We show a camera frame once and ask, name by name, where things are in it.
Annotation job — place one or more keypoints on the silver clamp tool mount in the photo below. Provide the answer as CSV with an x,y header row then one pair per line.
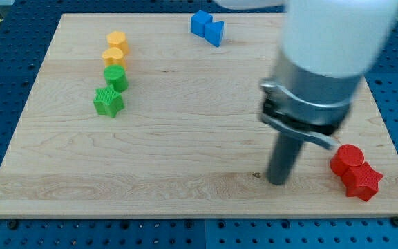
x,y
304,106

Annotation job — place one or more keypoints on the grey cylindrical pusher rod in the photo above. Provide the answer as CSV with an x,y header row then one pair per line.
x,y
286,151

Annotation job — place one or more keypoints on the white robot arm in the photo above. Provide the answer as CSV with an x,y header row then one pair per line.
x,y
326,47

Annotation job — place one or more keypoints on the red cylinder block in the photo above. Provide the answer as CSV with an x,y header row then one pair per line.
x,y
346,156

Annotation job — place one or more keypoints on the red star block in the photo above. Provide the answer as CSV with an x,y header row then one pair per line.
x,y
362,181

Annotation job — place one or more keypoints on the blue triangle block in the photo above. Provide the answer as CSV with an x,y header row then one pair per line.
x,y
214,32

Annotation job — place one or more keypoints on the blue cube block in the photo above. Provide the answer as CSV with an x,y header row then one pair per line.
x,y
198,22

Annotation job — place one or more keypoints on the wooden board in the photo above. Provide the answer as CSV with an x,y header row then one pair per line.
x,y
188,143

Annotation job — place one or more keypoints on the green cylinder block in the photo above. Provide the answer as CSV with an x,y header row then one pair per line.
x,y
115,75

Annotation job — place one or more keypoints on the green star block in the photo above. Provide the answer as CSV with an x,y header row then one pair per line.
x,y
108,101

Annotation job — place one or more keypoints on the yellow heart block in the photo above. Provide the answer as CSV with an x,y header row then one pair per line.
x,y
113,56

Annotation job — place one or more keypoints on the yellow pentagon block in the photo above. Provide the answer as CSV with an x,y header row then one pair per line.
x,y
117,39

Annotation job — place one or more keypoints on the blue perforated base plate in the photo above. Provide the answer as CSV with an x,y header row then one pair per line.
x,y
25,34

